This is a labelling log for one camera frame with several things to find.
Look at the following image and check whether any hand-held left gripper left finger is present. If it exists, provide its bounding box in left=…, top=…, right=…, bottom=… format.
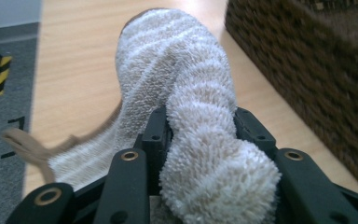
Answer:
left=132, top=105, right=174, bottom=198

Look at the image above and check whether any white striped towel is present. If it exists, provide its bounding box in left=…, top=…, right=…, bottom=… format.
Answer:
left=0, top=7, right=283, bottom=224

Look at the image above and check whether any black floor tape mark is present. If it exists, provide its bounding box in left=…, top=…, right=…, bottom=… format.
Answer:
left=0, top=115, right=26, bottom=161

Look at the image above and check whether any brown woven basket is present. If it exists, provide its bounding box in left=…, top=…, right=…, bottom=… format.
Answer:
left=225, top=0, right=358, bottom=189

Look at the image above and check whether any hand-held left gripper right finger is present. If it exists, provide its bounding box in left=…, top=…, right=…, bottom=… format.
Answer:
left=233, top=106, right=278, bottom=161

